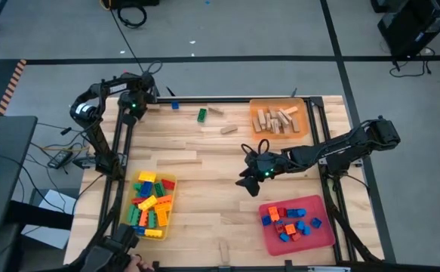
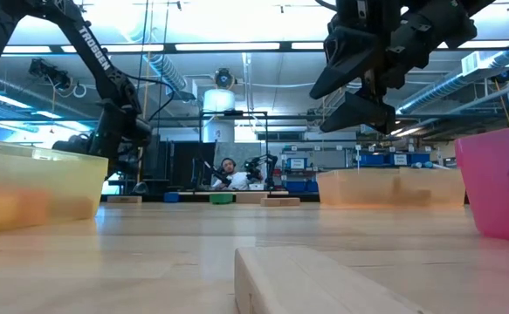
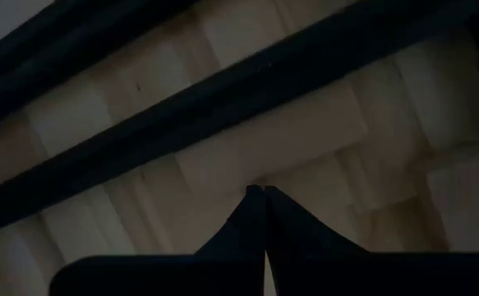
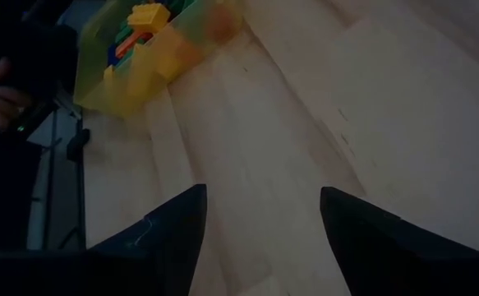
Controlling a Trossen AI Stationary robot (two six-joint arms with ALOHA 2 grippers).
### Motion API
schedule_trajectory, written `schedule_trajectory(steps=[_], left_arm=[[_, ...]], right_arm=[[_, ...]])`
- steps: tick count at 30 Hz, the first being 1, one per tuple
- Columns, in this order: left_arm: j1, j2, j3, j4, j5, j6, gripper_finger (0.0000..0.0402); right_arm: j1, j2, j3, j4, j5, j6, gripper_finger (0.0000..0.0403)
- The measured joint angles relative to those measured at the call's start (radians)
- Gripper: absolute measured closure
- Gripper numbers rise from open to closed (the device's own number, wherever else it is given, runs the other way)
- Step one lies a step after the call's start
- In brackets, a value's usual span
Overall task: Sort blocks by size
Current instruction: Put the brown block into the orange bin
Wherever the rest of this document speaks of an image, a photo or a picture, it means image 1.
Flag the black floor cable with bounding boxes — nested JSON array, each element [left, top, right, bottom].
[[108, 0, 145, 73]]

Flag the black equipment case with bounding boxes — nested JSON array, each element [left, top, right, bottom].
[[377, 0, 440, 58]]

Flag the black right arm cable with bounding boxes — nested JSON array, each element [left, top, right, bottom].
[[240, 138, 271, 157]]

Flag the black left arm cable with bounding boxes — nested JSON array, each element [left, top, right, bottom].
[[145, 60, 164, 77]]

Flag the black jointed device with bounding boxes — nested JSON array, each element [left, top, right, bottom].
[[78, 222, 141, 272]]

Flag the yellow translucent bin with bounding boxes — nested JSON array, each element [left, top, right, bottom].
[[120, 172, 178, 241]]

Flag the loose toy bricks on table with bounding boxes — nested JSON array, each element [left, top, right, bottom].
[[68, 96, 385, 267]]

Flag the person's hand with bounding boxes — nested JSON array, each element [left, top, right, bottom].
[[123, 253, 147, 272]]

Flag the black equipment box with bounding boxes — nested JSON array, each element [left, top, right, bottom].
[[100, 0, 161, 11], [370, 0, 392, 13]]

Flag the black coiled cable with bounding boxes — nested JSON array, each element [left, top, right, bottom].
[[116, 2, 148, 29]]

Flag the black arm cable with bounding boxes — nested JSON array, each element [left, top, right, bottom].
[[240, 138, 271, 157], [145, 60, 164, 77]]

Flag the orange translucent bin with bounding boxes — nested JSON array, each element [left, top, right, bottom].
[[248, 97, 310, 141]]

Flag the black floor cables with plug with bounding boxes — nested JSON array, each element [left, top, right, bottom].
[[388, 47, 438, 79]]

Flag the black side desk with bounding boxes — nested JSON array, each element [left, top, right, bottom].
[[0, 115, 38, 232]]

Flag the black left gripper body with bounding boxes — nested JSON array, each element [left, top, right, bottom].
[[118, 89, 157, 121]]

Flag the pink translucent bin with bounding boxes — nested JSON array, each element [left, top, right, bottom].
[[257, 195, 336, 258]]

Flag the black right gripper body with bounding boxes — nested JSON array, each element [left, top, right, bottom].
[[244, 150, 293, 181]]

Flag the black beam with light strips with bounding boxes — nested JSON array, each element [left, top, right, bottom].
[[151, 264, 356, 272]]

